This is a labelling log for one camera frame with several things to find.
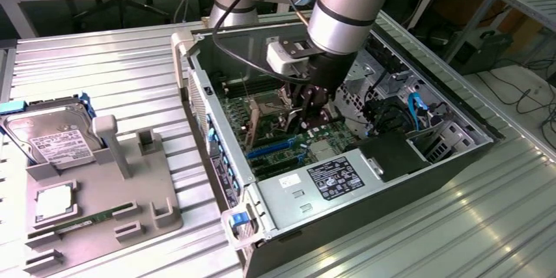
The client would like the black open PC case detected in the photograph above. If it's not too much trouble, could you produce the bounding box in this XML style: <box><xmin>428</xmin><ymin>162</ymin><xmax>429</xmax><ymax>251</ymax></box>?
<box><xmin>171</xmin><ymin>9</ymin><xmax>508</xmax><ymax>278</ymax></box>

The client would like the green motherboard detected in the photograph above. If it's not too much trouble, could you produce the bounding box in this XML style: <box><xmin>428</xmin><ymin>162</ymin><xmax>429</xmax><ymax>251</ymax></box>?
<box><xmin>219</xmin><ymin>75</ymin><xmax>363</xmax><ymax>182</ymax></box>

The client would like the grey power supply unit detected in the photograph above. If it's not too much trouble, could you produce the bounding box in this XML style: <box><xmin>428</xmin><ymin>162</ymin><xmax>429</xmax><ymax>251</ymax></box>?
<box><xmin>255</xmin><ymin>147</ymin><xmax>388</xmax><ymax>232</ymax></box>

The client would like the green RAM stick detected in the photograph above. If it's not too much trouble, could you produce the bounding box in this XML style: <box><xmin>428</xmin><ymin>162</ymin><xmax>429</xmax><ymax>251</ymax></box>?
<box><xmin>53</xmin><ymin>202</ymin><xmax>133</xmax><ymax>232</ymax></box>

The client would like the black floor cable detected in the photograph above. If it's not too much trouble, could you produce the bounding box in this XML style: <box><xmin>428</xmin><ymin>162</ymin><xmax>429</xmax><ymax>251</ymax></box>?
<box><xmin>475</xmin><ymin>59</ymin><xmax>556</xmax><ymax>130</ymax></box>

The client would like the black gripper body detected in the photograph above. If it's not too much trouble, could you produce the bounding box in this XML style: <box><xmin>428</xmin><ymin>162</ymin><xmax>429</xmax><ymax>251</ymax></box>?
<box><xmin>308</xmin><ymin>50</ymin><xmax>359</xmax><ymax>92</ymax></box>

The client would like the CPU socket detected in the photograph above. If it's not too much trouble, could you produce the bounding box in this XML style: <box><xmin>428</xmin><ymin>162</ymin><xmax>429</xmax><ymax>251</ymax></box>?
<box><xmin>255</xmin><ymin>90</ymin><xmax>291</xmax><ymax>113</ymax></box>

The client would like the silver hard disk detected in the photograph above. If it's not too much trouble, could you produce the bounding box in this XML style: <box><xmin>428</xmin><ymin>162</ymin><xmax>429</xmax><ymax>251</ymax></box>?
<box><xmin>0</xmin><ymin>101</ymin><xmax>99</xmax><ymax>171</ymax></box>

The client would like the black chair base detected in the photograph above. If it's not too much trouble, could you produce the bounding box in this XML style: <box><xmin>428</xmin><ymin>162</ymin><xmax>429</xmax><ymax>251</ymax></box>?
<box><xmin>71</xmin><ymin>0</ymin><xmax>171</xmax><ymax>25</ymax></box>

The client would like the blue expansion slot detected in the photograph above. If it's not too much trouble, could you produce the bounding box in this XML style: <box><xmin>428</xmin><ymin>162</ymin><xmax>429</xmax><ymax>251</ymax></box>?
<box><xmin>245</xmin><ymin>139</ymin><xmax>293</xmax><ymax>160</ymax></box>

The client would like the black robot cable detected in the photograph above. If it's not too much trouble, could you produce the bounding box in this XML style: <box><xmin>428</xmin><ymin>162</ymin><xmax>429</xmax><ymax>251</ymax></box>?
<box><xmin>211</xmin><ymin>0</ymin><xmax>315</xmax><ymax>85</ymax></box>

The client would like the silver CPU chip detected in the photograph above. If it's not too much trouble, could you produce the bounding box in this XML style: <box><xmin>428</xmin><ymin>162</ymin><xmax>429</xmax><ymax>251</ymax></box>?
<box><xmin>33</xmin><ymin>188</ymin><xmax>81</xmax><ymax>219</ymax></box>

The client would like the black box device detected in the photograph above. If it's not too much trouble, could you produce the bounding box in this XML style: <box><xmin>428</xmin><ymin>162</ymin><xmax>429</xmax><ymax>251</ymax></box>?
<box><xmin>451</xmin><ymin>29</ymin><xmax>515</xmax><ymax>76</ymax></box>

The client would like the black expansion slot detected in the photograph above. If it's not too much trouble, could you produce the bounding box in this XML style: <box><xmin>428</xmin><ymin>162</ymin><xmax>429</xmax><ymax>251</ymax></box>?
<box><xmin>253</xmin><ymin>155</ymin><xmax>303</xmax><ymax>180</ymax></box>

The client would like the black plastic air shroud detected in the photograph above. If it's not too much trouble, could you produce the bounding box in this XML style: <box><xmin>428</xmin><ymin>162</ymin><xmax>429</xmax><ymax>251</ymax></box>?
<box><xmin>353</xmin><ymin>130</ymin><xmax>425</xmax><ymax>184</ymax></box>

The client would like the blue data wire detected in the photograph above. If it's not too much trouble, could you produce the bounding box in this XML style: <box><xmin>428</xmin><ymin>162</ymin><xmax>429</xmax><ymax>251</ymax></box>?
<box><xmin>407</xmin><ymin>91</ymin><xmax>427</xmax><ymax>134</ymax></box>

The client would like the grey metal shelf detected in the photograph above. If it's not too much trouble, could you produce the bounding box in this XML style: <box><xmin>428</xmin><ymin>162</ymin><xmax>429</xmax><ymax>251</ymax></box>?
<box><xmin>451</xmin><ymin>0</ymin><xmax>556</xmax><ymax>61</ymax></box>

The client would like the silver disk bay cage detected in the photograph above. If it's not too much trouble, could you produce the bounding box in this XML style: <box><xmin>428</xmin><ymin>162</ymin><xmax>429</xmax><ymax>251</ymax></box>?
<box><xmin>376</xmin><ymin>59</ymin><xmax>496</xmax><ymax>165</ymax></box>

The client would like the silver chipset heatsink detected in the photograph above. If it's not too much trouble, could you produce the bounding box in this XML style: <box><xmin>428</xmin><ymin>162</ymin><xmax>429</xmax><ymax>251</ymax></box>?
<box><xmin>308</xmin><ymin>143</ymin><xmax>345</xmax><ymax>163</ymax></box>

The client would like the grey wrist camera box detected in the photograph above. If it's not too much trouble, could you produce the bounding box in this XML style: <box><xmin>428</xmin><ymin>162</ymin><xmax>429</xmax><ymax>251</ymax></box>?
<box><xmin>265</xmin><ymin>39</ymin><xmax>323</xmax><ymax>76</ymax></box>

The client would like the grey parts rack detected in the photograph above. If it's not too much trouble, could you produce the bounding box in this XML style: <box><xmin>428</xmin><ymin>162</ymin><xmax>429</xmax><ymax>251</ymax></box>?
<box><xmin>21</xmin><ymin>114</ymin><xmax>185</xmax><ymax>276</ymax></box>

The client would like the RAM slot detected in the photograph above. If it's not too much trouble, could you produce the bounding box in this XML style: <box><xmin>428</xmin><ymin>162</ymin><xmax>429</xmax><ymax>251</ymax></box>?
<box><xmin>220</xmin><ymin>75</ymin><xmax>280</xmax><ymax>98</ymax></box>

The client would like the blue disk carrier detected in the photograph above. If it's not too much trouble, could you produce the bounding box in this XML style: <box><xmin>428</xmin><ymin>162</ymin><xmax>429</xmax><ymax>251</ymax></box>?
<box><xmin>0</xmin><ymin>92</ymin><xmax>97</xmax><ymax>148</ymax></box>

